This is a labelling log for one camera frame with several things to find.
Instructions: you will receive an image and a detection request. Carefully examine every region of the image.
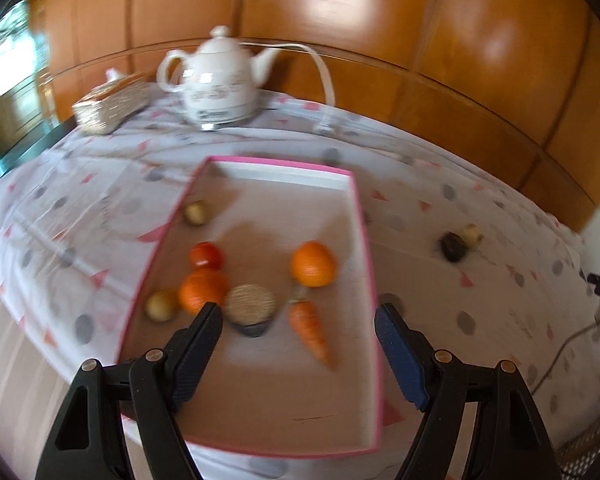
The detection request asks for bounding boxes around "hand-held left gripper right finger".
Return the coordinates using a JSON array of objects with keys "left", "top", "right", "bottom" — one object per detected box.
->
[{"left": 374, "top": 302, "right": 563, "bottom": 480}]

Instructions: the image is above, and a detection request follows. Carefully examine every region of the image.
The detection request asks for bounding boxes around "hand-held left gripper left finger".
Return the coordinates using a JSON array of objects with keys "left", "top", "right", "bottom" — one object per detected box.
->
[{"left": 35, "top": 301, "right": 225, "bottom": 480}]

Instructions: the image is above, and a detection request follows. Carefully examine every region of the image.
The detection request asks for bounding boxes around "small yellow potato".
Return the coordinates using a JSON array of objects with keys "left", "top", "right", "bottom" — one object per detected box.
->
[
  {"left": 145, "top": 289, "right": 180, "bottom": 322},
  {"left": 182, "top": 200, "right": 212, "bottom": 226}
]

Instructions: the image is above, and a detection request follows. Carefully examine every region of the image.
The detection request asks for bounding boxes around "orange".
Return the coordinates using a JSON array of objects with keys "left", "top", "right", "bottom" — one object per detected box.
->
[
  {"left": 178, "top": 268, "right": 230, "bottom": 316},
  {"left": 290, "top": 241, "right": 339, "bottom": 288}
]

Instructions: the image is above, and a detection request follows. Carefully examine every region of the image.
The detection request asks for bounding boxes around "round cake with tan top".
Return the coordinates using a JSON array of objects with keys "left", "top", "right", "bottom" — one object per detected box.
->
[{"left": 223, "top": 283, "right": 278, "bottom": 338}]

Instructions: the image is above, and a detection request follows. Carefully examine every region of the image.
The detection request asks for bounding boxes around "pink shallow box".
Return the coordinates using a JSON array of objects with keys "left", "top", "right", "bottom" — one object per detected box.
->
[{"left": 117, "top": 156, "right": 385, "bottom": 461}]

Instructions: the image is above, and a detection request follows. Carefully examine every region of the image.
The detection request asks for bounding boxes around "patterned white tablecloth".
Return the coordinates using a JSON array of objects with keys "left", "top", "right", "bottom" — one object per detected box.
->
[{"left": 0, "top": 87, "right": 600, "bottom": 480}]

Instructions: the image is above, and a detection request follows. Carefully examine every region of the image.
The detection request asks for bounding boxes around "orange carrot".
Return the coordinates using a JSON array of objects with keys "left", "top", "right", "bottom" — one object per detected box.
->
[{"left": 286, "top": 287, "right": 338, "bottom": 371}]

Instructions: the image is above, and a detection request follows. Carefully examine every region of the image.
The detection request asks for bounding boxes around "red tomato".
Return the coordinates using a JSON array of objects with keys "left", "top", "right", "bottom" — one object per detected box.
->
[{"left": 189, "top": 241, "right": 226, "bottom": 271}]

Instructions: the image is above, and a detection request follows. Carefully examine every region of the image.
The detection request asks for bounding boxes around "dark brown round cake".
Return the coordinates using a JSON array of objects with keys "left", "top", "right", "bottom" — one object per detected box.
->
[{"left": 439, "top": 231, "right": 468, "bottom": 263}]

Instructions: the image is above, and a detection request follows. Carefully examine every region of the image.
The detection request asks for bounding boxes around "cream and black cake cube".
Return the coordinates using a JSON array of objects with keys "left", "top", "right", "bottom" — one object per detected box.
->
[{"left": 461, "top": 224, "right": 484, "bottom": 250}]

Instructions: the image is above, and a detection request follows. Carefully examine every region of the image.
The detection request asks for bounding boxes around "woven basket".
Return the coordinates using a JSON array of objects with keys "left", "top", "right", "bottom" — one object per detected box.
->
[{"left": 555, "top": 410, "right": 600, "bottom": 480}]

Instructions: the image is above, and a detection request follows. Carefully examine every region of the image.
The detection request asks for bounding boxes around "kettle base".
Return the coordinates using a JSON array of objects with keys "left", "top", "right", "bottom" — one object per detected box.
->
[{"left": 182, "top": 105, "right": 261, "bottom": 133}]

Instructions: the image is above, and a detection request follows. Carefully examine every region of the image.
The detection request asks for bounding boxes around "woven tissue box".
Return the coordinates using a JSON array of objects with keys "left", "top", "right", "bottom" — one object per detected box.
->
[{"left": 71, "top": 72, "right": 153, "bottom": 136}]

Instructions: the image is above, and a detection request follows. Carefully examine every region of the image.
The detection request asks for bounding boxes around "white ceramic electric kettle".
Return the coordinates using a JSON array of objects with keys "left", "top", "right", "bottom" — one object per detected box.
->
[{"left": 156, "top": 26, "right": 283, "bottom": 126}]

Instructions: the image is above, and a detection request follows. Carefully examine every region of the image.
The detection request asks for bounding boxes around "wooden framed glass door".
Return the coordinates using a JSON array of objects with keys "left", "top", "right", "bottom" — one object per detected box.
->
[{"left": 0, "top": 0, "right": 56, "bottom": 161}]

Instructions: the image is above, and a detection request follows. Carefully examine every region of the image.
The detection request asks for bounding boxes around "grey cable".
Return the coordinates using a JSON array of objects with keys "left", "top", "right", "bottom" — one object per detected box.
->
[{"left": 530, "top": 310, "right": 600, "bottom": 396}]

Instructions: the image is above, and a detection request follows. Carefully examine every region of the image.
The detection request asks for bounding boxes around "white power cable with plug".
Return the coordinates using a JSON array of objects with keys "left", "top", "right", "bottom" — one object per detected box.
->
[{"left": 240, "top": 42, "right": 338, "bottom": 136}]

